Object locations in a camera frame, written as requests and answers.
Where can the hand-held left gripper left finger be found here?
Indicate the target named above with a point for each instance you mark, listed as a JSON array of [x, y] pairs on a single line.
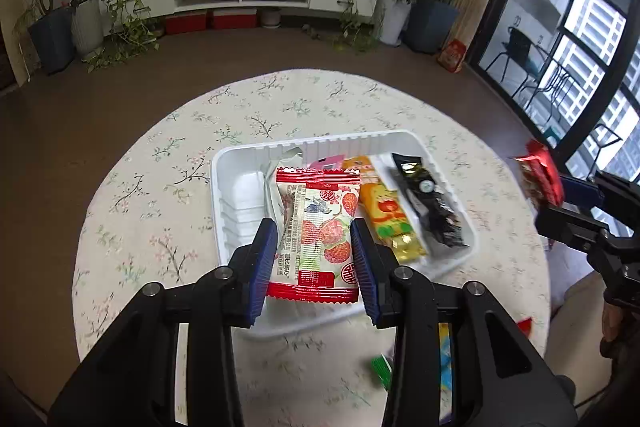
[[262, 272]]

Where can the white smooth planter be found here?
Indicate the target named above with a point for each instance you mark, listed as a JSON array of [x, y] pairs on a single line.
[[394, 23]]

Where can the pink cartoon snack packet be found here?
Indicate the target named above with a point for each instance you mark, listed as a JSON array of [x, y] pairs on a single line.
[[327, 163]]

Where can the red paper bag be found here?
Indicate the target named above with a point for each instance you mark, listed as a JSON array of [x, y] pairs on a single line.
[[451, 56]]

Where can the white plastic tray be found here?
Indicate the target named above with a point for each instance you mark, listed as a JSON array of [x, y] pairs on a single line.
[[240, 192]]

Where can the small red snack packet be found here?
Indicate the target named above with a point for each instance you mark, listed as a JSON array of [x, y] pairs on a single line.
[[540, 177]]

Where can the small round pot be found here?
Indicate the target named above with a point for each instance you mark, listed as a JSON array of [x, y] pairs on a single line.
[[271, 17]]

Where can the black metal chair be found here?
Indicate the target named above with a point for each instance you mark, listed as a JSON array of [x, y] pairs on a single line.
[[517, 44]]

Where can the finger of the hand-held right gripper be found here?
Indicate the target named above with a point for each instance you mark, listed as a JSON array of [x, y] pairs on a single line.
[[580, 192], [570, 227]]

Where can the black sliding door frame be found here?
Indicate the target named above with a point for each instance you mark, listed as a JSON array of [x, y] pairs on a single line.
[[495, 17]]

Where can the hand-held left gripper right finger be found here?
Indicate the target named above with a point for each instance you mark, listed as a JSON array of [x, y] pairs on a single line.
[[365, 272]]

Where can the person's right hand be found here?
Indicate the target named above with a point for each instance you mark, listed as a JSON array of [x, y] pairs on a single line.
[[614, 327]]

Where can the dark blue planter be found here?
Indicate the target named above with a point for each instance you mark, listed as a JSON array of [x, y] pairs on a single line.
[[52, 39], [430, 24]]

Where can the black metal balcony table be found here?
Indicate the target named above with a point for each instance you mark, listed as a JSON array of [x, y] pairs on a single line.
[[555, 79]]

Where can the blue cookie packet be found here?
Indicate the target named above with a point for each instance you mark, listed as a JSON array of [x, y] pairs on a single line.
[[445, 367]]

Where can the green black snack packet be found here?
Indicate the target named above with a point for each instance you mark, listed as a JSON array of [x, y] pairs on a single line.
[[382, 368]]

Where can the white ribbed planter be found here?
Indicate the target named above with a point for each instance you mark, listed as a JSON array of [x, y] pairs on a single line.
[[87, 29]]

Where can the large red snack bag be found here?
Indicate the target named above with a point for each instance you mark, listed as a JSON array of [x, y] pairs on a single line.
[[526, 326]]

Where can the red storage box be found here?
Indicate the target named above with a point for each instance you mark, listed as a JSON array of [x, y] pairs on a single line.
[[233, 18], [186, 23]]

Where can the red white strawberry snack packet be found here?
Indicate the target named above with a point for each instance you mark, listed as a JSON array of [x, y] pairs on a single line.
[[320, 227]]

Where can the orange snack packet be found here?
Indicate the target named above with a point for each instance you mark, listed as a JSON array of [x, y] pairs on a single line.
[[387, 212]]

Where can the black gold snack packet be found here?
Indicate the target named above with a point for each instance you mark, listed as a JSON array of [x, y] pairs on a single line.
[[435, 207]]

